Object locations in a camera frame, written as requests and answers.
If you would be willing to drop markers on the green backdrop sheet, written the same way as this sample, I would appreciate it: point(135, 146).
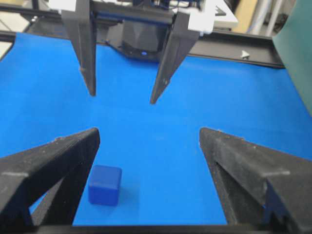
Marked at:
point(294, 46)

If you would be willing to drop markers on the white table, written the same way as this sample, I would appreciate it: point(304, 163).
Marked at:
point(224, 17)

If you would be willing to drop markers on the blue block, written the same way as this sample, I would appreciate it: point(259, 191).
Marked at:
point(104, 185)

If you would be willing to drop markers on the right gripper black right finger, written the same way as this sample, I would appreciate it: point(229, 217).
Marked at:
point(258, 185)

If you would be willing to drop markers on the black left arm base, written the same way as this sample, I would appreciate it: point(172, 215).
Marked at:
point(138, 40)

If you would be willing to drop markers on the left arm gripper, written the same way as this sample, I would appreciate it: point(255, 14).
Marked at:
point(188, 23)

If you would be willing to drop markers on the blue table mat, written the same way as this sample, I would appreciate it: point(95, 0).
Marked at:
point(165, 177)

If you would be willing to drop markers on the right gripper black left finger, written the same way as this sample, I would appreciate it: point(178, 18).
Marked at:
point(43, 185)

